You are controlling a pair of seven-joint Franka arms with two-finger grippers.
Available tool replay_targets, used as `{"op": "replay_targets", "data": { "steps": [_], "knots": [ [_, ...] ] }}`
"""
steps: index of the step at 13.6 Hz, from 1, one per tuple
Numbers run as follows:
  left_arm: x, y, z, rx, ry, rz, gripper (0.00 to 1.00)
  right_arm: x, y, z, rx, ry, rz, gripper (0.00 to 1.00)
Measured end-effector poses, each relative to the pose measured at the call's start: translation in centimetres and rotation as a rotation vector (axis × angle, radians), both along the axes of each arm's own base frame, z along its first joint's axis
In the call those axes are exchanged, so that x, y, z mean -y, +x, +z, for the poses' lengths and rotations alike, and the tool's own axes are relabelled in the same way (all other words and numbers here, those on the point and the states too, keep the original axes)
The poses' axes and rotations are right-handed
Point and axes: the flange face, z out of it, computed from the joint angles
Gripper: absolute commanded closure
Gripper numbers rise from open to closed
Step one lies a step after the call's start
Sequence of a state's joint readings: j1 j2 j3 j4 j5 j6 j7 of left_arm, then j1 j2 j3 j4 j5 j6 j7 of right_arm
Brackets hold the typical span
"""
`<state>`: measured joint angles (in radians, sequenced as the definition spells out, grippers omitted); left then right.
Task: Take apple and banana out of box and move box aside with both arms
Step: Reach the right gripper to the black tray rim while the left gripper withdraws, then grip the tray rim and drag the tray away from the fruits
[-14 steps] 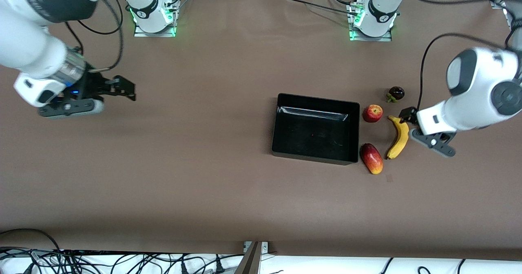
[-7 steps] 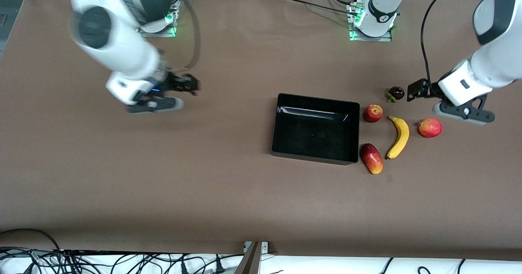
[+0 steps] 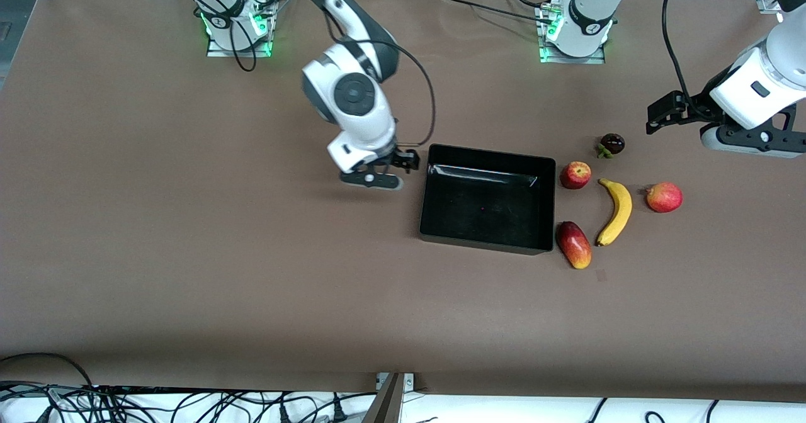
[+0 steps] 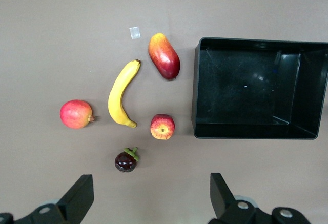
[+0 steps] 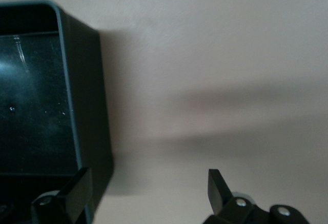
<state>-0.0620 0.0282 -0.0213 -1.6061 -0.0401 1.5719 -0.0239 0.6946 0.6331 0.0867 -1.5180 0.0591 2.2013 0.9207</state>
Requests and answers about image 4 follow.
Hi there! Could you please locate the small clear tape piece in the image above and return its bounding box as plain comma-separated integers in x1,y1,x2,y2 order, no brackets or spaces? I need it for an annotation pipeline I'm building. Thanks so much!
129,26,141,40

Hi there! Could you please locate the black rectangular plastic box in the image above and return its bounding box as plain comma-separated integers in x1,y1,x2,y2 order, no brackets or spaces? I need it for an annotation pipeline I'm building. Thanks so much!
191,37,328,141

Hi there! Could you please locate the dark purple mangosteen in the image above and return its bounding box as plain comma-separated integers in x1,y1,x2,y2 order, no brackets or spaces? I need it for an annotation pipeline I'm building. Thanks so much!
114,147,140,173

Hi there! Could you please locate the yellow banana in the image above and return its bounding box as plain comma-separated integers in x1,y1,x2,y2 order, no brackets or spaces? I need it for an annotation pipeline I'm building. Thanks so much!
107,59,142,129

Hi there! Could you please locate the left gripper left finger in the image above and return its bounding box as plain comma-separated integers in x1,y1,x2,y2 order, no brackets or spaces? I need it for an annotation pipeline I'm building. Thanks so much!
56,174,95,224

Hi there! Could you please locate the red yellow apple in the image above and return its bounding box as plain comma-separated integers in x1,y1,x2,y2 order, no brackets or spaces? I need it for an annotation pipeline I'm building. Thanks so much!
150,114,176,141

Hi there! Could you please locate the red apple on right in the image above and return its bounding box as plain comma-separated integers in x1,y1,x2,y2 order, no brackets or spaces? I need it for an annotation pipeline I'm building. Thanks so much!
59,99,100,130

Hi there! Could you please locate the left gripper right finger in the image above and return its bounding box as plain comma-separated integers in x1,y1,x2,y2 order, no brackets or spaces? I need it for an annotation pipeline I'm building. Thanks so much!
210,173,258,224

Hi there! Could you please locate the red yellow mango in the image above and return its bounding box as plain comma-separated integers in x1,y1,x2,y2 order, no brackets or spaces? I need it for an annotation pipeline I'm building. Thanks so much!
148,32,181,82

